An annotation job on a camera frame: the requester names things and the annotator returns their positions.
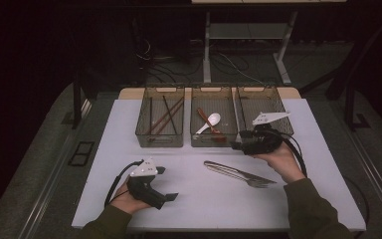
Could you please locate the brown wooden spoon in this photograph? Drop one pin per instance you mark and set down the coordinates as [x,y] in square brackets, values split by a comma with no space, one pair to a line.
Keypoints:
[203,114]

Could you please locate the black rectangular floor frame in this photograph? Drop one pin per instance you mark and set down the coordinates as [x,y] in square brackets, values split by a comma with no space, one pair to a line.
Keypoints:
[74,159]

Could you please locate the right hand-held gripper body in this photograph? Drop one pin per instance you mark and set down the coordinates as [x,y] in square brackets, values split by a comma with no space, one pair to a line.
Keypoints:
[263,142]

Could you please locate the person's left hand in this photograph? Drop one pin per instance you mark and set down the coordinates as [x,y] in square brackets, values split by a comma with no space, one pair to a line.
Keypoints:
[126,204]

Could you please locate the black metal stand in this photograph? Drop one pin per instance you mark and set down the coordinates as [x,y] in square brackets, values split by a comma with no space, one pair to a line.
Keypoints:
[77,99]
[349,99]

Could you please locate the person's right hand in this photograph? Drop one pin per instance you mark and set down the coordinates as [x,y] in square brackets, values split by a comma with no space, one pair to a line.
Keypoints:
[286,166]

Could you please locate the grey metal desk frame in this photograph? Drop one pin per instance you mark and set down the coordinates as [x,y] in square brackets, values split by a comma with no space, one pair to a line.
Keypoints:
[207,49]

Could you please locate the white ceramic spoon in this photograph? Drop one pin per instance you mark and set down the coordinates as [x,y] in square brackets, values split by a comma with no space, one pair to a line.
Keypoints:
[214,118]

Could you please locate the metal fork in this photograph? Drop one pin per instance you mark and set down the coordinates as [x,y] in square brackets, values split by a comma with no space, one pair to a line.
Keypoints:
[258,183]

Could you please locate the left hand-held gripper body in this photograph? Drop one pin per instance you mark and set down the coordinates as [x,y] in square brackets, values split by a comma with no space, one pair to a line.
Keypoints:
[144,192]

